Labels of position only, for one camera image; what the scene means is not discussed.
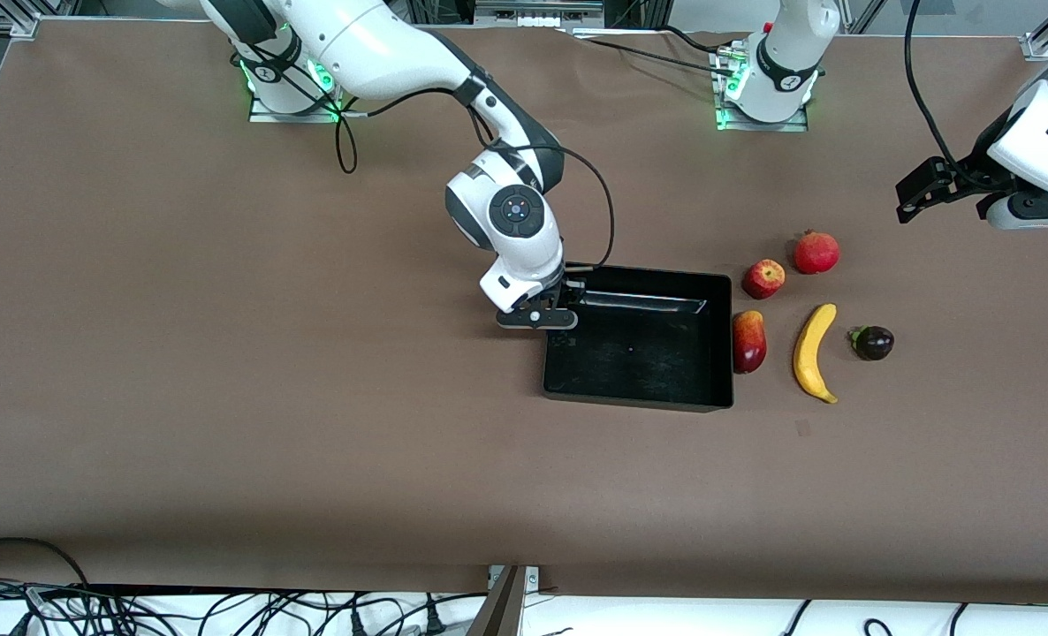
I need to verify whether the red pomegranate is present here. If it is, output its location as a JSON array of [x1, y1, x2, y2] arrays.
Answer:
[[794, 230, 841, 276]]

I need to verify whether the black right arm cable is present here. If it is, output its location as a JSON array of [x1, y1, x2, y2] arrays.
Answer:
[[333, 95, 360, 175], [467, 88, 616, 270]]

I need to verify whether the black plastic box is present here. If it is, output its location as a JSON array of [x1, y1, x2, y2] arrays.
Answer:
[[542, 263, 735, 413]]

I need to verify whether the grey metal camera stand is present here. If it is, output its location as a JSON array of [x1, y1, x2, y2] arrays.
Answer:
[[467, 564, 543, 636]]

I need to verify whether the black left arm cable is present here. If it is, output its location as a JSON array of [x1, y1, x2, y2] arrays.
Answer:
[[904, 0, 1011, 178]]

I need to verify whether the red apple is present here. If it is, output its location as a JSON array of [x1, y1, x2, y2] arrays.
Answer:
[[742, 259, 787, 300]]

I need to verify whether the red yellow mango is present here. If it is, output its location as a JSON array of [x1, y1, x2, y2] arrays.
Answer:
[[733, 310, 768, 375]]

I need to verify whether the yellow banana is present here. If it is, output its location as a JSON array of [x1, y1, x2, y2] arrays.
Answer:
[[793, 304, 839, 405]]

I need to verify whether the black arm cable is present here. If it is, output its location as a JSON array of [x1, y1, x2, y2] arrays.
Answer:
[[467, 88, 616, 270], [333, 95, 360, 175], [904, 0, 1011, 178]]

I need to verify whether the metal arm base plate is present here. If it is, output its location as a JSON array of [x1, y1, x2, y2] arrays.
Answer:
[[712, 44, 811, 133], [248, 53, 346, 125]]

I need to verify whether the grey metal rack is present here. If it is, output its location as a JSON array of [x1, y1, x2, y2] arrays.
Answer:
[[474, 0, 606, 29]]

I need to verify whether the dark purple eggplant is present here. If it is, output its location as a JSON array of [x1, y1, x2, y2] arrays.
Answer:
[[848, 325, 895, 361]]

